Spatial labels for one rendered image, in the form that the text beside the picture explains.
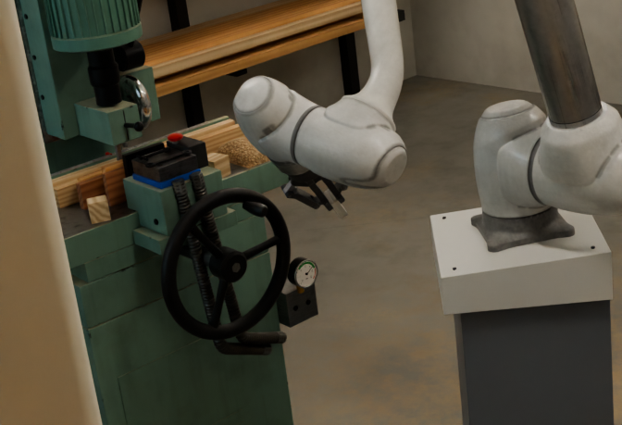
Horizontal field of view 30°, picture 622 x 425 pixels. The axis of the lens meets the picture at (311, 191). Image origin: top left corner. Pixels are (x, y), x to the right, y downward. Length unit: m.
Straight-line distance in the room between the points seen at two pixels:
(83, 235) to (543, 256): 0.89
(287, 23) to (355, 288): 1.58
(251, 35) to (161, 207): 2.85
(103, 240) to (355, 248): 2.10
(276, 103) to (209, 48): 2.98
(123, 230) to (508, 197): 0.77
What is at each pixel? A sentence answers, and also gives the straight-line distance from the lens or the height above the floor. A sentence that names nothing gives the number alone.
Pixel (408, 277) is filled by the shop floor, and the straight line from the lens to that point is 3.94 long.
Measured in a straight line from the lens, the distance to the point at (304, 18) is 5.15.
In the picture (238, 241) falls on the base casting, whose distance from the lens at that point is 2.39.
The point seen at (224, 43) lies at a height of 0.61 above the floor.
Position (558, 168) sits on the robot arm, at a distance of 2.23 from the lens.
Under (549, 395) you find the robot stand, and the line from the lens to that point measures 2.50.
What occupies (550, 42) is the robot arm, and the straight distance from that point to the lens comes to 2.12.
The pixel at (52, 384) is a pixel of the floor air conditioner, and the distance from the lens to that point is 0.44.
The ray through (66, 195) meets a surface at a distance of 2.33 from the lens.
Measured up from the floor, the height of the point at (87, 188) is 0.94.
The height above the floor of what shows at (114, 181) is 0.95.
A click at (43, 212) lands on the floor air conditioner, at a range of 0.42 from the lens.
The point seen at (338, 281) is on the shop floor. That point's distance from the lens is 3.97.
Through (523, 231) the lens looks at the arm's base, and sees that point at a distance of 2.40.
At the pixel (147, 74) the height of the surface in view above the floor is 1.07.
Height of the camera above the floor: 1.66
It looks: 20 degrees down
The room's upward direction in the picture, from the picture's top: 7 degrees counter-clockwise
